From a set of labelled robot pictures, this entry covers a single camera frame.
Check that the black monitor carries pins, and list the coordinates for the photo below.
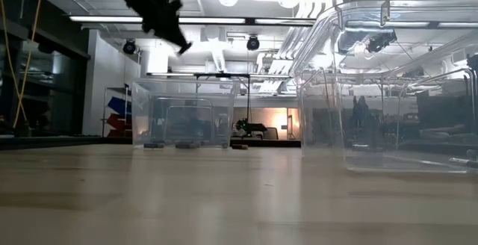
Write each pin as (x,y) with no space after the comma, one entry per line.
(440,110)

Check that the blue storage bin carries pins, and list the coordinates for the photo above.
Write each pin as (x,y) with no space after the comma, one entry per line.
(120,105)

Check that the red storage bin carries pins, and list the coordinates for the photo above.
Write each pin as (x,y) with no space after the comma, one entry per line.
(119,121)

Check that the clear plastic bin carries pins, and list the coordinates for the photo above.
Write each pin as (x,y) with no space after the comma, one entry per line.
(186,114)
(392,88)

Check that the ceiling light strip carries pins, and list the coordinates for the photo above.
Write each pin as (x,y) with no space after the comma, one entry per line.
(284,21)
(213,20)
(104,18)

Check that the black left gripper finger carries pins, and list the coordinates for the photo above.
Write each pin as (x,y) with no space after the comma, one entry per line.
(177,36)

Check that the black ceiling camera cluster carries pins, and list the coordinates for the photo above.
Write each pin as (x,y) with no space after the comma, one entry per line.
(379,41)

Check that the black office chair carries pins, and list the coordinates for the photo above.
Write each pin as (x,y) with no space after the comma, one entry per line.
(271,133)

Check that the black ceiling spotlight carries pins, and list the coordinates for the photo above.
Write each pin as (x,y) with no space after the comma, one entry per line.
(129,47)
(252,43)

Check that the black background robot arm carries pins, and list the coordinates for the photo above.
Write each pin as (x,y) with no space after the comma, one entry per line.
(254,127)

